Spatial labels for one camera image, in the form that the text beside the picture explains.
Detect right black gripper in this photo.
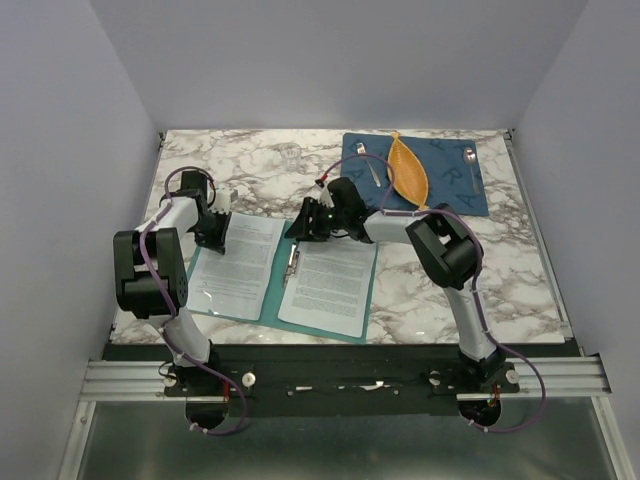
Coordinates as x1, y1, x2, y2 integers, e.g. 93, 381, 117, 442
283, 197, 347, 244

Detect teal green folder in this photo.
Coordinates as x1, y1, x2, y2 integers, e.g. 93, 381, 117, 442
187, 220, 374, 343

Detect silver folder clip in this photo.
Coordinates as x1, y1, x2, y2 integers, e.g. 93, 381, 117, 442
283, 243, 300, 287

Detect white printed paper files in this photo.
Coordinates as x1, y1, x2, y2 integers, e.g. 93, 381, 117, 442
278, 238, 377, 343

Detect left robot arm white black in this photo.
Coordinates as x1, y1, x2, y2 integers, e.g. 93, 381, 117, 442
113, 166, 231, 395

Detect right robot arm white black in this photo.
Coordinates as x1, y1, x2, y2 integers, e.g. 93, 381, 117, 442
285, 177, 504, 392

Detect clear drinking glass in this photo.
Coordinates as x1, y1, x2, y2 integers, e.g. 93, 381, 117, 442
279, 142, 302, 173

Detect silver fork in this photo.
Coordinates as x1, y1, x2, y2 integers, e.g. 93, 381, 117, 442
356, 142, 381, 188

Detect orange leaf-shaped dish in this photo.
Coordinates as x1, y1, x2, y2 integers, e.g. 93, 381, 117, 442
387, 132, 429, 210

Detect blue placemat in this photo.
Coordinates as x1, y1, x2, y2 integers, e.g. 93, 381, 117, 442
340, 132, 489, 217

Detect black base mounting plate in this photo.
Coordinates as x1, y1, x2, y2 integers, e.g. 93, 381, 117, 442
87, 345, 540, 425

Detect silver spoon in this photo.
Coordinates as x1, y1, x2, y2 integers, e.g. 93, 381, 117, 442
463, 147, 482, 195

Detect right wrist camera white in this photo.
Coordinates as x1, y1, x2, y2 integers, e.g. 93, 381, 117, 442
319, 186, 334, 208

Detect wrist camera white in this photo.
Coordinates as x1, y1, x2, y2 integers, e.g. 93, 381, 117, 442
319, 186, 334, 208
209, 189, 238, 214

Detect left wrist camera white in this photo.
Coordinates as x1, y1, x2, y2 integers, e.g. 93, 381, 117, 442
209, 189, 238, 214

